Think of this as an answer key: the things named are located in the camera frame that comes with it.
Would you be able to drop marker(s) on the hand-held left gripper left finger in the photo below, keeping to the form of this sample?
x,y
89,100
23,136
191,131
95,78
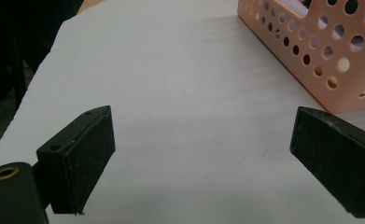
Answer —
x,y
77,161

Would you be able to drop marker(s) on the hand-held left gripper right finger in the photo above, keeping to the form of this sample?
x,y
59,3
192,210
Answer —
x,y
339,155

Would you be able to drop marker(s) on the pink perforated plastic basket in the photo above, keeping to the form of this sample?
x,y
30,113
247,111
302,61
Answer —
x,y
320,65

